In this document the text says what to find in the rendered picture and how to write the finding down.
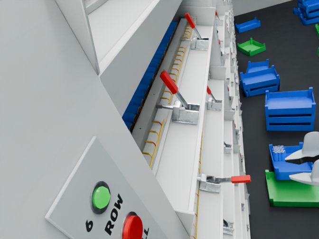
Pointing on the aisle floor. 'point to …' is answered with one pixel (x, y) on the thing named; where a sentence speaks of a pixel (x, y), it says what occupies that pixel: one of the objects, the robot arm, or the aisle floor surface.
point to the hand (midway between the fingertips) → (296, 170)
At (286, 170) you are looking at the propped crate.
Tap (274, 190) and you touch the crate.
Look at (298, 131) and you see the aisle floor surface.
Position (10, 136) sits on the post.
